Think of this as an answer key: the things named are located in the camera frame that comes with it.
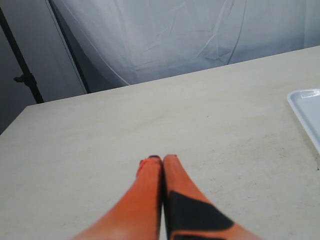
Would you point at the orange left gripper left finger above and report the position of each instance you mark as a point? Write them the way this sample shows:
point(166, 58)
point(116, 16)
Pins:
point(137, 215)

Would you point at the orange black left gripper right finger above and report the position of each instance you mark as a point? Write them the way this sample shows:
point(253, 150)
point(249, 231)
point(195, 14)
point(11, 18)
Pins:
point(189, 215)

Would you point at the white plastic tray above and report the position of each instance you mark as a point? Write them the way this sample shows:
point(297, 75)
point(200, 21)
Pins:
point(305, 104)

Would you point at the white backdrop cloth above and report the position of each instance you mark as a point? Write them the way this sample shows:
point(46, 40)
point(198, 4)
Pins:
point(134, 41)

